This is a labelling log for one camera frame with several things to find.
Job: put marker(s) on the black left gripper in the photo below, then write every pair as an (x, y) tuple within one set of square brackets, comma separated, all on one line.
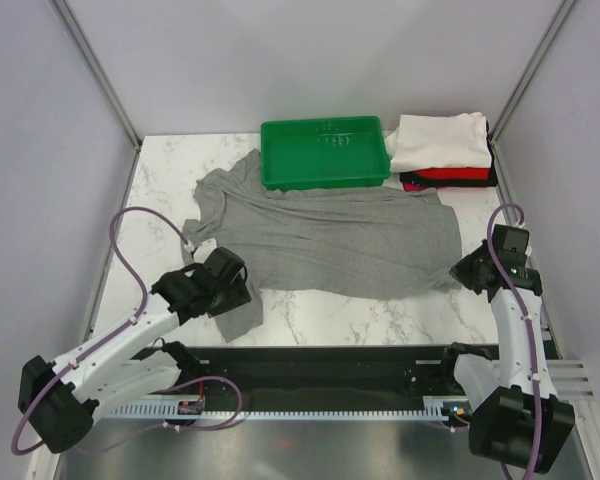
[(239, 296)]

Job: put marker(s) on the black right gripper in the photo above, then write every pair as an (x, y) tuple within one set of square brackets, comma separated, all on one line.
[(462, 270)]

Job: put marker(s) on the grey t-shirt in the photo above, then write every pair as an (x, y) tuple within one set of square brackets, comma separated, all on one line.
[(375, 243)]

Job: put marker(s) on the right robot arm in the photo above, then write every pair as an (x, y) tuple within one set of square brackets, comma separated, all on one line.
[(517, 417)]

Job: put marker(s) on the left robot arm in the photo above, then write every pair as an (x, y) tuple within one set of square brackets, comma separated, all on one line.
[(64, 398)]

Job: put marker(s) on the red folded t-shirt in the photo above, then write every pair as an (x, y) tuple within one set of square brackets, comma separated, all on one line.
[(456, 173)]

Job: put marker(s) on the pink folded t-shirt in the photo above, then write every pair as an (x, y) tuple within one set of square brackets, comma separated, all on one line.
[(411, 187)]

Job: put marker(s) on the black folded t-shirt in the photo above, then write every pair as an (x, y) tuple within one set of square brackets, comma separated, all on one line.
[(491, 181)]

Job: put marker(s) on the white folded t-shirt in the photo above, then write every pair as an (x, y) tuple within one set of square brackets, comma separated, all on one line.
[(424, 142)]

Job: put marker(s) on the green plastic tray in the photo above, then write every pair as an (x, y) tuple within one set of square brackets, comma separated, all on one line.
[(323, 153)]

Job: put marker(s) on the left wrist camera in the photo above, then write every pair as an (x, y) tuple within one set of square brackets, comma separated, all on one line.
[(199, 252)]

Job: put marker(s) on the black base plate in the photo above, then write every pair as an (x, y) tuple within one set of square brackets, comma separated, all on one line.
[(318, 378)]

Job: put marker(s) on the white slotted cable duct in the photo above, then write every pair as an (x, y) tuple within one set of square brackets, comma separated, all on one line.
[(172, 409)]

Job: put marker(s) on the right aluminium frame post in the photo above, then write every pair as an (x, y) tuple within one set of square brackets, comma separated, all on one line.
[(557, 23)]

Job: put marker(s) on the aluminium frame post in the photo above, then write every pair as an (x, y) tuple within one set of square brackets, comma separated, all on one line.
[(80, 40), (557, 23)]

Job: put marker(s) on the left aluminium frame post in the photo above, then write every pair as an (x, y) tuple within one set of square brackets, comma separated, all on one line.
[(80, 40)]

